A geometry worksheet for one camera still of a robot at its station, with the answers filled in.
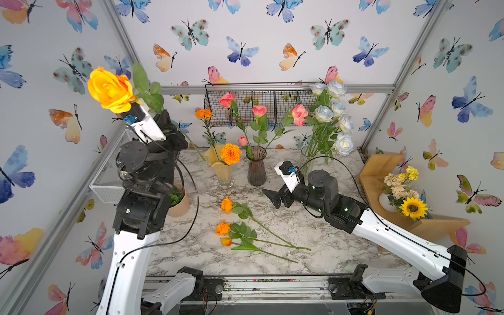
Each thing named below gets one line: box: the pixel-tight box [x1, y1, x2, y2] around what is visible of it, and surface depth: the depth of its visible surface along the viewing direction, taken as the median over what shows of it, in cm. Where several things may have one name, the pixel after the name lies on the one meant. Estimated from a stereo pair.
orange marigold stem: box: [220, 143, 242, 166], surface depth 72 cm
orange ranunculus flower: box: [215, 220, 312, 251], surface depth 88 cm
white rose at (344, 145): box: [335, 134, 354, 157], surface depth 74 cm
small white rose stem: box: [326, 80, 348, 102], surface depth 77 cm
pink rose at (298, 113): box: [264, 103, 309, 149], surface depth 79 cm
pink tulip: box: [238, 134, 255, 159], surface depth 84 cm
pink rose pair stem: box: [219, 92, 269, 151], surface depth 88 cm
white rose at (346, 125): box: [324, 114, 354, 159], surface depth 82 cm
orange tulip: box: [221, 237, 299, 264], surface depth 85 cm
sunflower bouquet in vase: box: [378, 165, 433, 222], surface depth 76 cm
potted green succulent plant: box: [167, 182, 190, 218], surface depth 88 cm
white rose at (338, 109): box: [331, 101, 347, 119], surface depth 82 cm
